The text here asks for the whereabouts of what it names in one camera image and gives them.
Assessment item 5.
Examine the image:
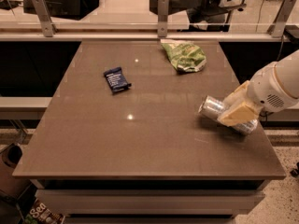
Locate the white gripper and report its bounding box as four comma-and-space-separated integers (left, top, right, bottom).
218, 61, 299, 127

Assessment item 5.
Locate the silver blue redbull can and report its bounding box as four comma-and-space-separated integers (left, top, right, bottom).
198, 95, 258, 135

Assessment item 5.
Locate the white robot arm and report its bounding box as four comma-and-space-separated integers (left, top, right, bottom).
218, 50, 299, 126

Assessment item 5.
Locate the green chip bag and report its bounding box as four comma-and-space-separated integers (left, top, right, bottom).
161, 39, 206, 73

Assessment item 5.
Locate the black office chair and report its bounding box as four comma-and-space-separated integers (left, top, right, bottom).
149, 0, 284, 33

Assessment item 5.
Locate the dark blue snack bar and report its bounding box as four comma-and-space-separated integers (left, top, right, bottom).
104, 67, 132, 93

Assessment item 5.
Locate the magazine on floor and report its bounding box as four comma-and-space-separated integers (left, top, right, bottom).
22, 199, 65, 224

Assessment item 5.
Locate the brown bin on floor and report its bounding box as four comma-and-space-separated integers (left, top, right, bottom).
0, 144, 31, 200

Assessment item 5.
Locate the right metal railing bracket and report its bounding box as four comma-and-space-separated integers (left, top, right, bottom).
268, 0, 297, 38

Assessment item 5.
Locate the metal railing bracket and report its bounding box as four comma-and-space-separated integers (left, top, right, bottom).
31, 0, 56, 37
268, 0, 297, 38
157, 0, 169, 37

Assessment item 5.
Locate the middle metal railing bracket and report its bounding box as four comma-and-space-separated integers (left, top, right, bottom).
157, 0, 169, 37

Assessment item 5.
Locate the left metal railing bracket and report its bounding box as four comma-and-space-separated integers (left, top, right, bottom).
31, 0, 56, 37

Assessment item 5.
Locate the grey bench rail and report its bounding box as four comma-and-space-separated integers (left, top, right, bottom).
0, 97, 51, 119

